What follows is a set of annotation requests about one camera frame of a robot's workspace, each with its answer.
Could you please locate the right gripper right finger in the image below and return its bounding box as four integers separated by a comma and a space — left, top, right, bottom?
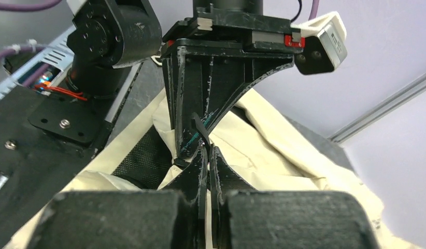
209, 146, 379, 248

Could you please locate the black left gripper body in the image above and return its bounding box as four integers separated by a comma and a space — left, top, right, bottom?
161, 1, 304, 55

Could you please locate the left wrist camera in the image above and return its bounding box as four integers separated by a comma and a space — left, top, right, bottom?
292, 11, 347, 75

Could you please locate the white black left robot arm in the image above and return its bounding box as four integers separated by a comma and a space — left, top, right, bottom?
67, 1, 305, 159

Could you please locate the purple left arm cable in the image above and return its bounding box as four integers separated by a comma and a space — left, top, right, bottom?
0, 0, 64, 87

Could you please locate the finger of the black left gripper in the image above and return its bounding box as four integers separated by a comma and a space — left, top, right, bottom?
162, 39, 295, 159

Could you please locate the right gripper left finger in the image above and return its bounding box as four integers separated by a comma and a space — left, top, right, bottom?
28, 146, 208, 248

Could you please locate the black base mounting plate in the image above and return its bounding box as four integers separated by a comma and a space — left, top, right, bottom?
0, 65, 140, 248

